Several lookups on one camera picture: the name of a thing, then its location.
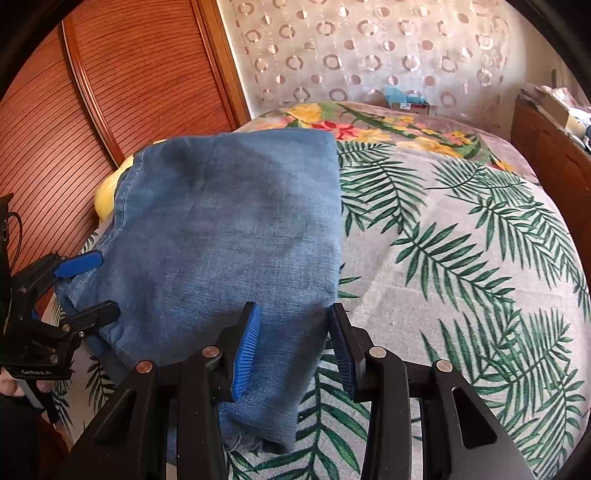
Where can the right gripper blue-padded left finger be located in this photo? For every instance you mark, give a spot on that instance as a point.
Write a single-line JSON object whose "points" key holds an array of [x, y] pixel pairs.
{"points": [[218, 373]]}

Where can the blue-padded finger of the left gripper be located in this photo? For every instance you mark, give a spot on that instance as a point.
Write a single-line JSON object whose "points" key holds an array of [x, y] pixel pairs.
{"points": [[87, 322], [78, 265]]}

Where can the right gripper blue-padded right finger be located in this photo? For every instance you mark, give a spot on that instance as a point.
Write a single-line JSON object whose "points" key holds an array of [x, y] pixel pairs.
{"points": [[370, 373]]}

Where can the blue denim jeans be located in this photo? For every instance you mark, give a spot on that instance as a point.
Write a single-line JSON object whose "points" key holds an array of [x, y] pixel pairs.
{"points": [[203, 225]]}

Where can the person's left hand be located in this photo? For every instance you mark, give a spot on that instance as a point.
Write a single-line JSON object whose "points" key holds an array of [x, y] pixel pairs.
{"points": [[10, 386]]}

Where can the yellow plush toy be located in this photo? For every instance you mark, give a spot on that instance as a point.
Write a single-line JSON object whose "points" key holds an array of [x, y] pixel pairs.
{"points": [[105, 193]]}

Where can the palm leaf print blanket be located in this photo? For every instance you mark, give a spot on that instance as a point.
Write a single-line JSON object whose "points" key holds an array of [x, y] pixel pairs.
{"points": [[446, 258]]}

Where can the floral print bedspread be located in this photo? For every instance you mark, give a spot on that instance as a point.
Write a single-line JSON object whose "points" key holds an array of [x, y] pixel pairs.
{"points": [[358, 122]]}

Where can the blue item at bed head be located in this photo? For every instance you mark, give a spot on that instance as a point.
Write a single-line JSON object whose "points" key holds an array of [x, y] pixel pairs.
{"points": [[410, 102]]}

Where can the long wooden side cabinet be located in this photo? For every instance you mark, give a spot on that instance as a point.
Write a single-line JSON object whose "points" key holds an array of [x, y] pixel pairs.
{"points": [[561, 166]]}

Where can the cardboard box on cabinet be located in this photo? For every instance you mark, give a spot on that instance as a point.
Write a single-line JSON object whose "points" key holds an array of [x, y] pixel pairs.
{"points": [[562, 106]]}

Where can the circle pattern sheer curtain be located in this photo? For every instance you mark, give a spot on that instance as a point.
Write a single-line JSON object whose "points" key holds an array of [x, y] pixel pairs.
{"points": [[468, 59]]}

